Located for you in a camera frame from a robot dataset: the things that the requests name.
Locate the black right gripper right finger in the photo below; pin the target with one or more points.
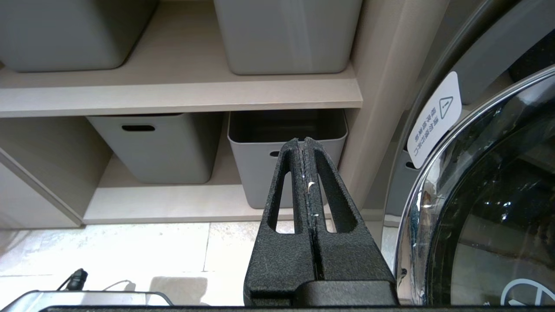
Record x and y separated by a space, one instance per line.
351 260

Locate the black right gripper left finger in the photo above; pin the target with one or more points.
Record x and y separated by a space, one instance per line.
277 260

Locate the open gray storage bin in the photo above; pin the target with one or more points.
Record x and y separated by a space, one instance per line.
256 164

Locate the beige shelf board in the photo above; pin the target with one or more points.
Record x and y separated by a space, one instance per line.
173 203
217 95

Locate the small gray storage bin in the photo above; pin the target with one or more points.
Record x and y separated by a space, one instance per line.
164 151

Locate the chrome glass washer door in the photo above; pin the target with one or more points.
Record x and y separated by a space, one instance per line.
498 195

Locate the white warning sticker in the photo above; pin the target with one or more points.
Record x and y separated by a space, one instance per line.
433 121

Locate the large gray storage bin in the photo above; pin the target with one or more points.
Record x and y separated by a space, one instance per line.
286 34

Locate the gray washing machine front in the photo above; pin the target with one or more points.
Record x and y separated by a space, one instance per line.
490 52

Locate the beige cabinet frame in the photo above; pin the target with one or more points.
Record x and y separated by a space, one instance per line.
390 86

